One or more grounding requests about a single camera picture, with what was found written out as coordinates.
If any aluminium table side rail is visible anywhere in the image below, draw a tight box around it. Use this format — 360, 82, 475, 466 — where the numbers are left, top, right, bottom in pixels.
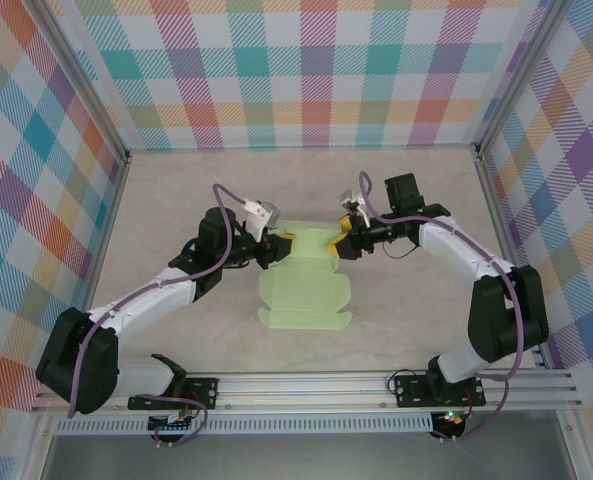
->
475, 152, 550, 371
63, 154, 132, 376

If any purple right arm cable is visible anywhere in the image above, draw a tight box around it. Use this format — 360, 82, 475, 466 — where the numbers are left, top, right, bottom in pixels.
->
358, 171, 525, 444

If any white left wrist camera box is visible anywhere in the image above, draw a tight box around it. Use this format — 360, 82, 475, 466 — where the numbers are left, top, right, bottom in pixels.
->
243, 198, 280, 241

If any slotted grey cable duct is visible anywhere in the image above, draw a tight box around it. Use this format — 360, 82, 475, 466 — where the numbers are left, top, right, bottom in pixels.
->
54, 417, 435, 435

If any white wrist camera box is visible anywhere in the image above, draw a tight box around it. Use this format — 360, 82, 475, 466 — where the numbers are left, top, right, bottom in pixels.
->
339, 188, 370, 224
243, 198, 280, 241

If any aluminium frame post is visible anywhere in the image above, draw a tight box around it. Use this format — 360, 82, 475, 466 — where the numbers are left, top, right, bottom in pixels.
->
475, 0, 572, 156
28, 0, 130, 166

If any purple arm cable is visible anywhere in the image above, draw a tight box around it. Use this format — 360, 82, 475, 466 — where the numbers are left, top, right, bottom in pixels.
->
67, 182, 251, 448
358, 171, 525, 444

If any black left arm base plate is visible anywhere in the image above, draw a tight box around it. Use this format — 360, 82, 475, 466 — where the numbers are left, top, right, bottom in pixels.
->
127, 377, 221, 412

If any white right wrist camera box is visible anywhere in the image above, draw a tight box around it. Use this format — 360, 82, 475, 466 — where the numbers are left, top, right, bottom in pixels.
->
339, 188, 370, 224

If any aluminium mounting rail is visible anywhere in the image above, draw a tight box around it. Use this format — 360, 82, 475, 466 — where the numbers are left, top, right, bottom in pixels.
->
30, 369, 582, 414

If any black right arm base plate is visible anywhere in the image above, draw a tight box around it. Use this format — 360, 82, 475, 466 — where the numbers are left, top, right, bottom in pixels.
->
393, 374, 487, 409

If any light green paper box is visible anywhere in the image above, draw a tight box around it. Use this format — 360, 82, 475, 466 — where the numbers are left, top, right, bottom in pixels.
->
256, 219, 353, 332

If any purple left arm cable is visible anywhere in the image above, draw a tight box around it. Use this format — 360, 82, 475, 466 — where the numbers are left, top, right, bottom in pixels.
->
67, 182, 251, 448

